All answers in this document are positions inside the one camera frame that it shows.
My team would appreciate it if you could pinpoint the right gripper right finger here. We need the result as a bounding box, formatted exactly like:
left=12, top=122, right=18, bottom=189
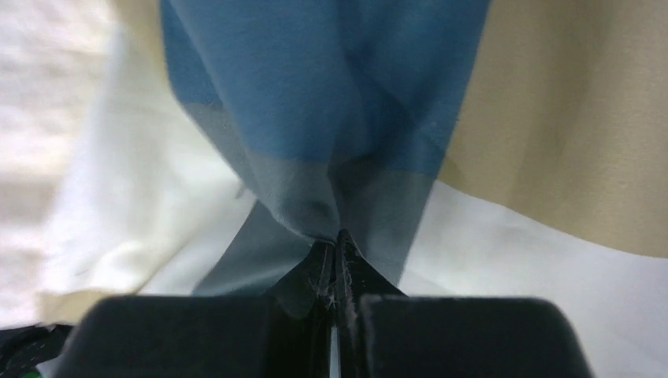
left=333, top=229, right=405, bottom=378

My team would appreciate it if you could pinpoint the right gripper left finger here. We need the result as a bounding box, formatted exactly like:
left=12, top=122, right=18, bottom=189
left=265, top=242, right=334, bottom=377

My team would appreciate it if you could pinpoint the plaid blue beige pillowcase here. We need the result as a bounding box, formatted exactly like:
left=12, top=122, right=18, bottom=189
left=36, top=0, right=668, bottom=378

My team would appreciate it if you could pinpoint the white textured pillow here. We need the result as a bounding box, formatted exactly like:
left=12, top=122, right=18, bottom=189
left=0, top=0, right=126, bottom=330

